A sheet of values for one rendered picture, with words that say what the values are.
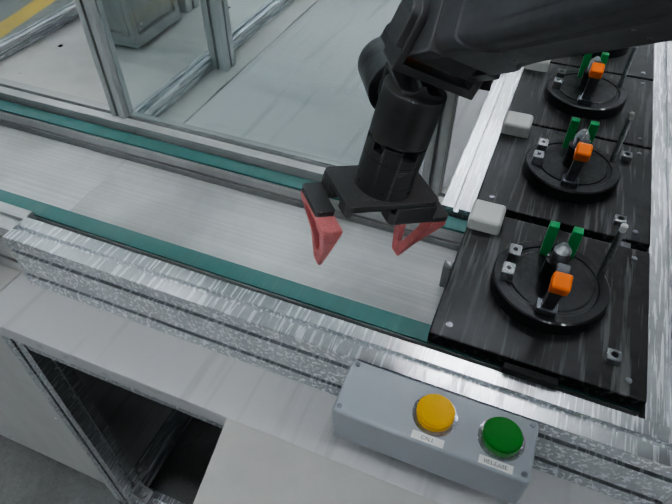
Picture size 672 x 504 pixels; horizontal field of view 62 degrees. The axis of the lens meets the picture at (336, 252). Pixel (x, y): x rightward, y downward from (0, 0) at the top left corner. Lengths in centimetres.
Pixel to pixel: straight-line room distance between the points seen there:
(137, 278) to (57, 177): 35
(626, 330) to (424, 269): 27
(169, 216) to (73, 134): 29
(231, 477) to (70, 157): 65
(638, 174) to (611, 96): 20
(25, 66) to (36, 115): 42
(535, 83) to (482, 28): 77
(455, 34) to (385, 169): 15
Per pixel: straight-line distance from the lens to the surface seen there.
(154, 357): 81
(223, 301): 72
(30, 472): 183
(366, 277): 79
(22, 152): 116
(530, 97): 112
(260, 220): 88
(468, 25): 42
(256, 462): 71
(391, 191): 53
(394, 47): 48
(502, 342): 68
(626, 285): 80
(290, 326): 68
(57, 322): 90
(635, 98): 120
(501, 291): 70
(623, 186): 96
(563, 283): 62
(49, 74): 153
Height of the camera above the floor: 150
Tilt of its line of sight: 46 degrees down
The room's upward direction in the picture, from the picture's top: straight up
